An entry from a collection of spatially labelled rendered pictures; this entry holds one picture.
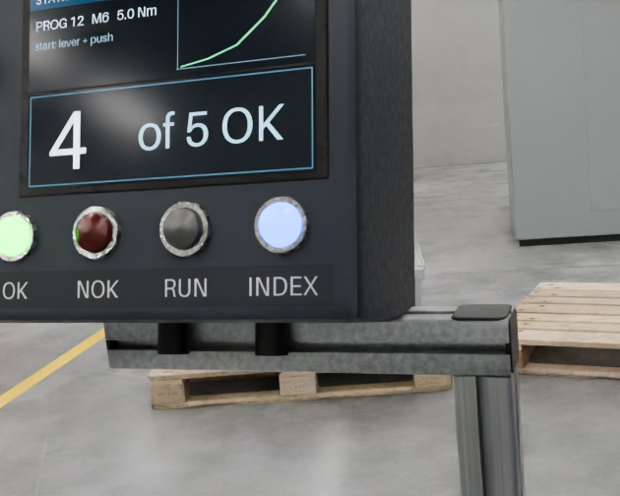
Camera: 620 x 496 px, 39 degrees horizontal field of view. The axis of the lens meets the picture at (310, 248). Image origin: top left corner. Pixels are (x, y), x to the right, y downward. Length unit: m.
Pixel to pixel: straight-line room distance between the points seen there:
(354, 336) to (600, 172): 5.84
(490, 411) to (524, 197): 5.81
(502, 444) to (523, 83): 5.78
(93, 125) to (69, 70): 0.03
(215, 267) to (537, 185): 5.87
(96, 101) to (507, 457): 0.28
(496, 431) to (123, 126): 0.24
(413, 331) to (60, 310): 0.18
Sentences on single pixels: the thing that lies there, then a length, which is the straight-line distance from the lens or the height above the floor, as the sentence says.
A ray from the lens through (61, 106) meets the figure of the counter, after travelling 0.47.
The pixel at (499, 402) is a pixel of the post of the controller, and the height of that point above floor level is 1.01.
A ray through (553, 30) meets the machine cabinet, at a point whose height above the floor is 1.46.
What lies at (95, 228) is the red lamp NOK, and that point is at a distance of 0.44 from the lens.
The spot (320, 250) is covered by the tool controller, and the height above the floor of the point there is 1.10.
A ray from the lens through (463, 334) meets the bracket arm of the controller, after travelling 0.45.
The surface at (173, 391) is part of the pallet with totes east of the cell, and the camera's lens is 3.57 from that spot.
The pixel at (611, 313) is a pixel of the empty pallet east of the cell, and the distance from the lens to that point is 3.96.
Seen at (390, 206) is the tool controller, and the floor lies 1.11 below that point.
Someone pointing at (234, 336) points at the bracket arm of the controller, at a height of 1.05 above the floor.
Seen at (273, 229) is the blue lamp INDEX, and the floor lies 1.12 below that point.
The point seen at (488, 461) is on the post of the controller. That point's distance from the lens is 0.48.
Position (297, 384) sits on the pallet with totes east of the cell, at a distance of 3.49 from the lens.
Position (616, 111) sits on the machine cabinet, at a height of 0.89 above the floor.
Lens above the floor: 1.17
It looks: 10 degrees down
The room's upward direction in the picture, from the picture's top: 5 degrees counter-clockwise
